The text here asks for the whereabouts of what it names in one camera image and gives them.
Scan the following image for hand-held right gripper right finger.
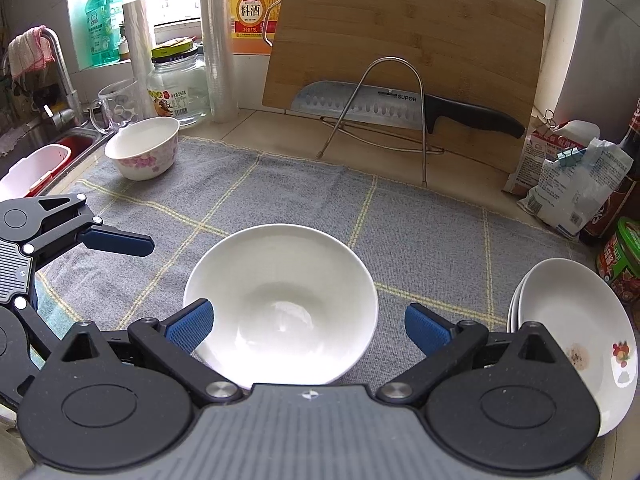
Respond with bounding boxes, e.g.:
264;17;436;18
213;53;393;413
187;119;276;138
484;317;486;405
375;302;568;403

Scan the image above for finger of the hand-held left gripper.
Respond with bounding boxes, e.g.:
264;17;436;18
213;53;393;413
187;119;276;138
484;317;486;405
15;296;66;363
22;194;155;261

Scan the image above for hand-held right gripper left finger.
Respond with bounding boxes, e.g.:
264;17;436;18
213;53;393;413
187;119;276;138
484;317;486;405
50;298;241;406

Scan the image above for large white fruit-print plate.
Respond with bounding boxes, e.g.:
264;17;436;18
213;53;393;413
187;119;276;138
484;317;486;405
512;277;527;333

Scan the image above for white bowl pink flowers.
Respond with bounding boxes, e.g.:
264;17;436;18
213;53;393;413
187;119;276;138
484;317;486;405
183;224;379;390
104;116;181;182

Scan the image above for stained white fruit-print plate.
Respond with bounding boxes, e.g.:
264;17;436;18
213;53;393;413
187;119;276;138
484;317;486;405
517;257;639;438

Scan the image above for red white plastic basket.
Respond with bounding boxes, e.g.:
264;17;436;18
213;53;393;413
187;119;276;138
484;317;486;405
0;143;71;202

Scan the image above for steel sink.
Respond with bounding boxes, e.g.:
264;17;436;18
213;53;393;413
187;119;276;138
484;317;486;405
0;120;114;187

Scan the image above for clear glass mug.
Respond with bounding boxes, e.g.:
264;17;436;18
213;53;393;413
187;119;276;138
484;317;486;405
89;78;147;135

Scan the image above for metal faucet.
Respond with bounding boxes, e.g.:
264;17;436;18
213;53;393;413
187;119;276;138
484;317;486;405
2;27;84;132

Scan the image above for glass jar black yellow lid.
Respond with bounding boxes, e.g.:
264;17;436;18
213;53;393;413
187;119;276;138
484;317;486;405
146;42;211;129

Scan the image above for grey teal checked towel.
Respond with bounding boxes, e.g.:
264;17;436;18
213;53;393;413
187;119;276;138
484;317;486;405
30;135;587;392

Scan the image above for white blue printed bag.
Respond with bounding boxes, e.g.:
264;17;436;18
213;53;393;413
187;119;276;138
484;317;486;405
517;137;634;241

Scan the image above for red white printed bag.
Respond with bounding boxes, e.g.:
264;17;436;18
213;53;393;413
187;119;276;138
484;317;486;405
502;120;601;196

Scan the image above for green-lid sauce jar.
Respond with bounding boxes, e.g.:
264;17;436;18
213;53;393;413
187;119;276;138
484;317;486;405
596;216;640;306

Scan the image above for tall clear plastic wrap roll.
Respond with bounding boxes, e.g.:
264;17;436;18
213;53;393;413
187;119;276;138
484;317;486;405
198;0;240;124

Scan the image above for pink cloth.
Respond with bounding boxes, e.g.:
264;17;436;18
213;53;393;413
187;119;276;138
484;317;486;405
7;26;56;81

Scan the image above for green dish soap bottle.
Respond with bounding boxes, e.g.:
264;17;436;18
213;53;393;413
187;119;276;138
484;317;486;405
84;0;123;66

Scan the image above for green binder clip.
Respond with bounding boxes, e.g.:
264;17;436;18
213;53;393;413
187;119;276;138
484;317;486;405
550;142;589;167

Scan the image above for dark sauce bottle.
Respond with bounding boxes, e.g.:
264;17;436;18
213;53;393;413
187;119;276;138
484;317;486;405
580;100;640;247

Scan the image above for orange cooking wine jug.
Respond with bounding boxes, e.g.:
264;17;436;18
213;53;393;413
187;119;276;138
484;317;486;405
229;0;292;56

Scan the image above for bamboo cutting board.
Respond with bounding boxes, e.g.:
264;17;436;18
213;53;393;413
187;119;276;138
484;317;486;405
261;0;547;174

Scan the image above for black-handled kitchen knife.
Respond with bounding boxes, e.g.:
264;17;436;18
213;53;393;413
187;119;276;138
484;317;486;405
290;80;527;140

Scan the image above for metal wire rack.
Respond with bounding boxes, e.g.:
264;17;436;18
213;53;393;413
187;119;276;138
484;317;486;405
317;57;446;187

